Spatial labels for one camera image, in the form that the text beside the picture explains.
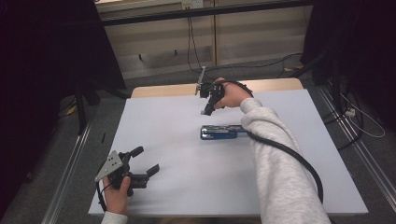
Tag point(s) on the white table mat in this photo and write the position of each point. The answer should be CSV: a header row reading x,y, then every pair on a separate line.
x,y
186,180

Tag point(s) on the person's right hand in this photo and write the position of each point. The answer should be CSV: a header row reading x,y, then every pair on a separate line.
x,y
233,95

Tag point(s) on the person's left hand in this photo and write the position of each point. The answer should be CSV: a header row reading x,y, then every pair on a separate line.
x,y
116,199

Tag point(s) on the narrow black curtain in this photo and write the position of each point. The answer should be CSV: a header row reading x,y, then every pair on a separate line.
x,y
358,46

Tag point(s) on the black horizontal bar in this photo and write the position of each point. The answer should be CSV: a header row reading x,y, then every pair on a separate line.
x,y
199,12

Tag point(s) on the blue stapler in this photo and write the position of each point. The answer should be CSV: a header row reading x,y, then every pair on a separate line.
x,y
218,133

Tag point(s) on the black tripod stand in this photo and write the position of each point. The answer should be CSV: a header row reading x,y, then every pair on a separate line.
x,y
81,105

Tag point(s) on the small black floor object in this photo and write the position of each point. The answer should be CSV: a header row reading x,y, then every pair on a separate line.
x,y
103,137

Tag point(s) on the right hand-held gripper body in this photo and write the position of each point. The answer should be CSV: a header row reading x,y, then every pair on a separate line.
x,y
209,89

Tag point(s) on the light wooden cabinet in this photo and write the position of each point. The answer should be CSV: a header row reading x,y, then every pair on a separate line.
x,y
249,37

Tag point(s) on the white wall socket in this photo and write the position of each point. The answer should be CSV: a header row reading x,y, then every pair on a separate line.
x,y
192,3

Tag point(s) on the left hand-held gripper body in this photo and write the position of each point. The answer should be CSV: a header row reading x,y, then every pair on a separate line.
x,y
112,166

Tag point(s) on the aluminium floor rail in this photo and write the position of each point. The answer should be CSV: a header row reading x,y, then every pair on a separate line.
x,y
67,174
358,146

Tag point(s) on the large black curtain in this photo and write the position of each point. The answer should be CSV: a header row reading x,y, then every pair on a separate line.
x,y
40,62

